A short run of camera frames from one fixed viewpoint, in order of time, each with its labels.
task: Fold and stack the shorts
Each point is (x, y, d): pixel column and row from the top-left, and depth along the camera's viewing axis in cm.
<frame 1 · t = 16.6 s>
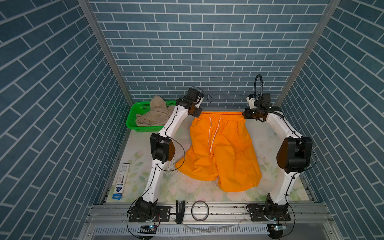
left hand: (196, 110, 98), fingers closed
right hand: (243, 110, 95), fingers closed
orange shorts: (220, 149, 94), point 6 cm above the table
green plastic basket: (139, 107, 116), point 7 cm above the table
beige shorts: (158, 115, 112), point 5 cm above the table
white blue paper box: (121, 186, 83), point 2 cm above the table

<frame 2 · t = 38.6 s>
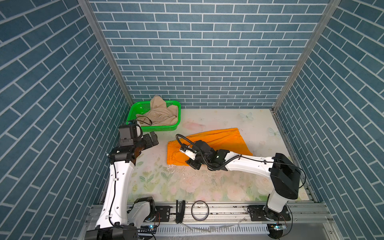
left hand: (150, 137, 76), fingers open
right hand: (188, 154, 82), fingers open
orange shorts: (229, 139, 103), point 2 cm above the table
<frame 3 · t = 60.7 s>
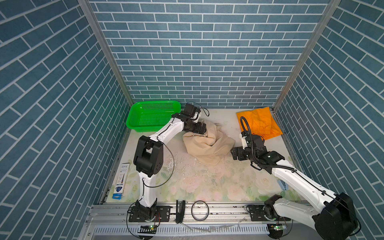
left hand: (199, 128, 94), fingers open
right hand: (236, 148, 83), fingers open
orange shorts: (261, 122, 110), point 5 cm above the table
beige shorts: (211, 148, 90), point 10 cm above the table
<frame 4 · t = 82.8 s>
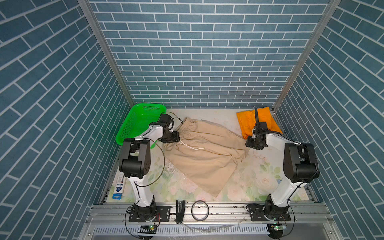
left hand: (176, 138, 98), fingers open
right hand: (248, 142, 99), fingers open
green plastic basket: (138, 119, 112), point 4 cm above the table
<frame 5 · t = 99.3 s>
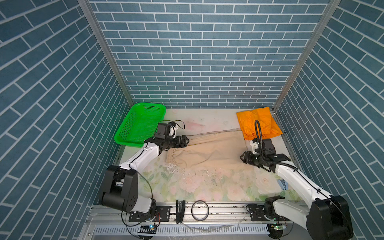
left hand: (183, 141, 88), fingers open
right hand: (243, 156, 86), fingers open
